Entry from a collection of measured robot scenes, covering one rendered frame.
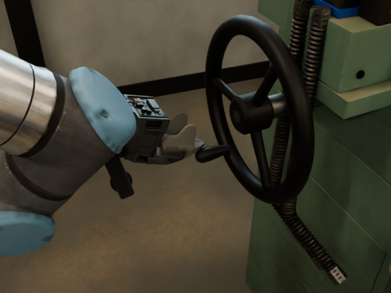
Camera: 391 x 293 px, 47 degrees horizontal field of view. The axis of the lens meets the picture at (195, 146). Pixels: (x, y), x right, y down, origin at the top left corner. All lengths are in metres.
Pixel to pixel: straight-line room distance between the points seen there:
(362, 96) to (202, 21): 1.60
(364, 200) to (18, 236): 0.56
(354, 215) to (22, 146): 0.61
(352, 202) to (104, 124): 0.54
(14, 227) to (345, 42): 0.45
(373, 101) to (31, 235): 0.47
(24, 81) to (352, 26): 0.40
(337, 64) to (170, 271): 1.01
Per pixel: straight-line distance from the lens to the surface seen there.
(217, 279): 1.47
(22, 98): 0.42
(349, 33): 0.61
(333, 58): 0.64
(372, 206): 0.82
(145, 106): 0.69
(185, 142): 0.73
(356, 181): 0.83
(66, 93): 0.44
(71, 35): 2.07
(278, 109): 0.70
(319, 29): 0.64
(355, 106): 0.65
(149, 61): 2.19
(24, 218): 0.51
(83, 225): 1.65
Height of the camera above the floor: 1.19
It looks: 38 degrees down
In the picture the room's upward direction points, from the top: straight up
